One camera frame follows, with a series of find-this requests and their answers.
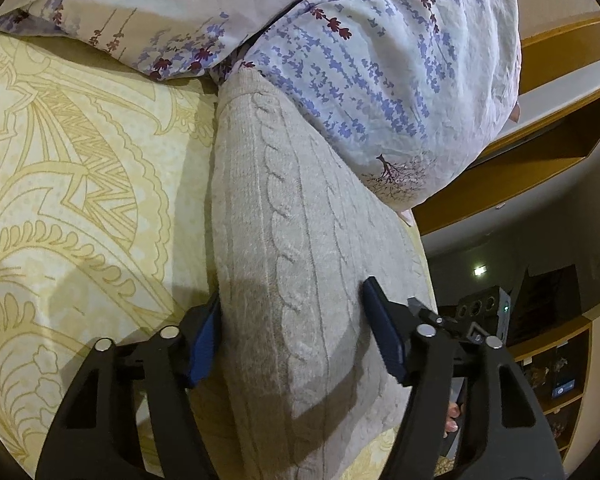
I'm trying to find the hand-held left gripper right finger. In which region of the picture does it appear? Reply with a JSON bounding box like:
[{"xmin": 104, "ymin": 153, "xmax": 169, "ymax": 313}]
[{"xmin": 362, "ymin": 277, "xmax": 566, "ymax": 480}]

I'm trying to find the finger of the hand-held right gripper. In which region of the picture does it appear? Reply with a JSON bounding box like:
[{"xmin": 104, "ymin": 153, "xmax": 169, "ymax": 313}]
[{"xmin": 407, "ymin": 297, "xmax": 484, "ymax": 356}]

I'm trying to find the person's right hand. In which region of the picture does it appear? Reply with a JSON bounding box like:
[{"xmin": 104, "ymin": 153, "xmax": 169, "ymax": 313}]
[{"xmin": 442, "ymin": 402, "xmax": 465, "ymax": 438}]

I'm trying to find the grey cable-knit sweater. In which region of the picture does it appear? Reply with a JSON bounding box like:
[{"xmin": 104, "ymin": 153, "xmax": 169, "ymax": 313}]
[{"xmin": 207, "ymin": 67, "xmax": 437, "ymax": 480}]

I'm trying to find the pink floral pillow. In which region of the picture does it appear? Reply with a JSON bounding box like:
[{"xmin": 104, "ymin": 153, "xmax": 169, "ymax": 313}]
[{"xmin": 0, "ymin": 0, "xmax": 326, "ymax": 82}]

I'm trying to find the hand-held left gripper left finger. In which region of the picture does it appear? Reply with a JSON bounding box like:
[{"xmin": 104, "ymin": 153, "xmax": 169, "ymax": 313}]
[{"xmin": 35, "ymin": 292, "xmax": 222, "ymax": 480}]

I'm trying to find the white blue floral pillow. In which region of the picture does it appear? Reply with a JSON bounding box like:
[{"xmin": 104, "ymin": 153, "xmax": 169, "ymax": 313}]
[{"xmin": 209, "ymin": 0, "xmax": 524, "ymax": 212}]

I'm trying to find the black speaker box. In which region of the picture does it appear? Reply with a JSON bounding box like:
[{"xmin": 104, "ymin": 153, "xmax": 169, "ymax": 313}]
[{"xmin": 452, "ymin": 285, "xmax": 512, "ymax": 343}]

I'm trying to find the yellow patterned bedsheet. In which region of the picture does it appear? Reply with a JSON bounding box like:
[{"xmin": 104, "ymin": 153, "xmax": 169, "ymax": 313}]
[{"xmin": 0, "ymin": 30, "xmax": 453, "ymax": 480}]

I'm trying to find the wooden shelf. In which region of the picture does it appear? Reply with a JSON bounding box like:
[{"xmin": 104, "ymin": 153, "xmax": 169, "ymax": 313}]
[{"xmin": 505, "ymin": 310, "xmax": 600, "ymax": 463}]

